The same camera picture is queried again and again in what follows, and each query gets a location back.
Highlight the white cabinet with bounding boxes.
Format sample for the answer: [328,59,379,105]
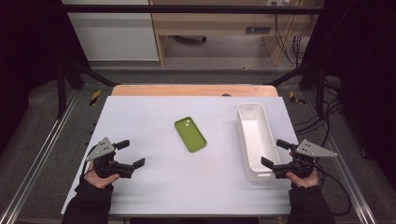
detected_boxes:
[62,0,160,62]

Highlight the black curtain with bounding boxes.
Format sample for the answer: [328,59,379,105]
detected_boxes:
[303,0,396,190]
[0,0,92,153]

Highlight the yellow black striped tape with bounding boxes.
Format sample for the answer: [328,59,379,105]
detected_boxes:
[89,90,103,106]
[289,91,306,105]

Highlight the white plastic storage bin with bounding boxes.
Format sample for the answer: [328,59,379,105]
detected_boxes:
[236,102,283,183]

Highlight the black floor cables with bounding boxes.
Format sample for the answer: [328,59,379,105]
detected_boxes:
[293,77,344,147]

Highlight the hanging black cables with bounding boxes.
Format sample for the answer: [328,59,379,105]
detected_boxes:
[273,0,311,67]

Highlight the white table mat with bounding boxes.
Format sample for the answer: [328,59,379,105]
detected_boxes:
[61,95,325,217]

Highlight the black horizontal frame bar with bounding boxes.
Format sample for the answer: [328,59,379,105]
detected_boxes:
[60,4,328,15]

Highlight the grey power strip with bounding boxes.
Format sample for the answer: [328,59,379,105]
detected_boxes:
[245,26,272,35]

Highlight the black frame strut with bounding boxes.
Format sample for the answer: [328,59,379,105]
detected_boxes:
[266,59,327,118]
[56,59,120,119]

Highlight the wooden table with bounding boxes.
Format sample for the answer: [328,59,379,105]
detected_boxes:
[111,83,279,98]

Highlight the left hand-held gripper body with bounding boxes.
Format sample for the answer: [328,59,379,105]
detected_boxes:
[85,136,135,179]

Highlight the right hand-held gripper black cable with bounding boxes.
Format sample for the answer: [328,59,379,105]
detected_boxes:
[312,162,353,217]

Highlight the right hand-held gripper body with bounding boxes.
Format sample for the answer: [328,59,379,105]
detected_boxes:
[272,139,338,180]

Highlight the green phone case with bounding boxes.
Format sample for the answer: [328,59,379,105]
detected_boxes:
[174,116,207,153]

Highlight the left hand-held gripper black cable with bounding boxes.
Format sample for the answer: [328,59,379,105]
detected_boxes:
[79,146,98,183]

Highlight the aluminium floor rail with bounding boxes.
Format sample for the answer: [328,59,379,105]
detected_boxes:
[303,92,378,224]
[0,91,79,224]

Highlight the person's left hand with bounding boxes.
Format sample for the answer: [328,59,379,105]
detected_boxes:
[85,161,121,189]

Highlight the light wooden desk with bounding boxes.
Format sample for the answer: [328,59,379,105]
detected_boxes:
[148,0,325,67]

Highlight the person's right hand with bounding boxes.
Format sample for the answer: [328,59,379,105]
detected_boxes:
[285,150,320,189]

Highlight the hand-held gripper black cable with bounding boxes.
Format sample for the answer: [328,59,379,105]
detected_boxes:
[79,146,98,183]
[312,162,353,217]

